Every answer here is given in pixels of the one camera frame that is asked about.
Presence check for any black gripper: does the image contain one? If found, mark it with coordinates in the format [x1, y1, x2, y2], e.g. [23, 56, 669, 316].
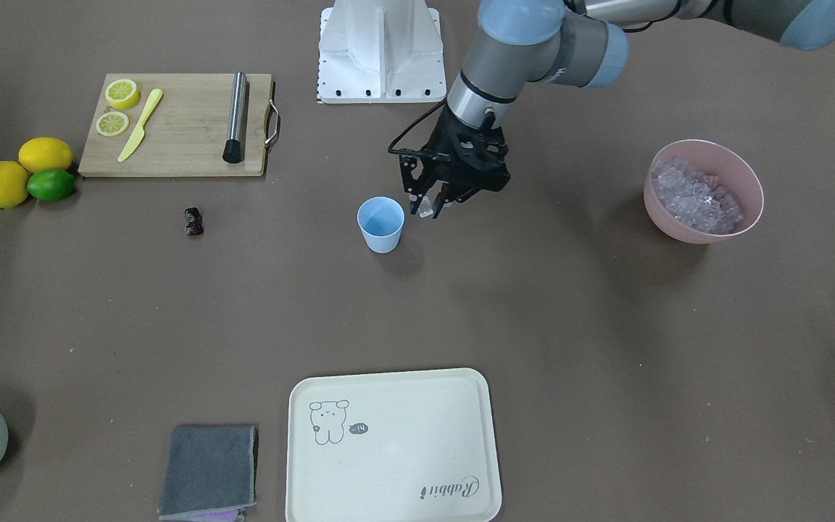
[397, 101, 510, 219]

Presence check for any clear ice cube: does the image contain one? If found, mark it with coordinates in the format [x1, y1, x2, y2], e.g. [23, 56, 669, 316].
[417, 196, 435, 218]

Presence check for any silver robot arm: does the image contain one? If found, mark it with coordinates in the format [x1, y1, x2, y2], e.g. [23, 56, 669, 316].
[389, 1, 835, 217]

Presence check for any light blue plastic cup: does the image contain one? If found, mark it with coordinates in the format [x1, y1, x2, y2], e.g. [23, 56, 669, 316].
[357, 197, 404, 254]

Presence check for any pile of ice cubes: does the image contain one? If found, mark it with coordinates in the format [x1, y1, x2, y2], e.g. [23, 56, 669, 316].
[652, 156, 744, 235]

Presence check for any steel muddler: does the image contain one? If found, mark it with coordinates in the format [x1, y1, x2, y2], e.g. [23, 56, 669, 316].
[222, 72, 249, 165]

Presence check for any cream rabbit tray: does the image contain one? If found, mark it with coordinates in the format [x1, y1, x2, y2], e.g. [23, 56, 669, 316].
[285, 368, 503, 521]

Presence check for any wooden cutting board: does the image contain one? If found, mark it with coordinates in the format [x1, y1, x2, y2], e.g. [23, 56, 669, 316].
[78, 72, 274, 178]

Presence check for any pink bowl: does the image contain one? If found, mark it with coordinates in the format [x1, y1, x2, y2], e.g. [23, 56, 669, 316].
[644, 139, 763, 244]

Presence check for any yellow plastic knife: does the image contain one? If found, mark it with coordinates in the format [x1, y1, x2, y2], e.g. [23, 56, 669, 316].
[116, 88, 165, 163]

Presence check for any lemon slice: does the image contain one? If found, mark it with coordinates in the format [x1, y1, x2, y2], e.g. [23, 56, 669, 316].
[104, 78, 141, 110]
[94, 110, 130, 138]

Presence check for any grey folded cloth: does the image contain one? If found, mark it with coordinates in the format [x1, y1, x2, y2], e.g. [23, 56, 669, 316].
[158, 424, 257, 521]

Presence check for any green lime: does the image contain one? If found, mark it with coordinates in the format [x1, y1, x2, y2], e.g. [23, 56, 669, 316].
[26, 168, 76, 202]

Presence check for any yellow lemon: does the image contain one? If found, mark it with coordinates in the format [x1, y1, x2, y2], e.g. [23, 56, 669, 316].
[0, 161, 30, 210]
[19, 136, 74, 174]

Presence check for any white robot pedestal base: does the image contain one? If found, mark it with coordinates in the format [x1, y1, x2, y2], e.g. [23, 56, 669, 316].
[316, 1, 447, 104]

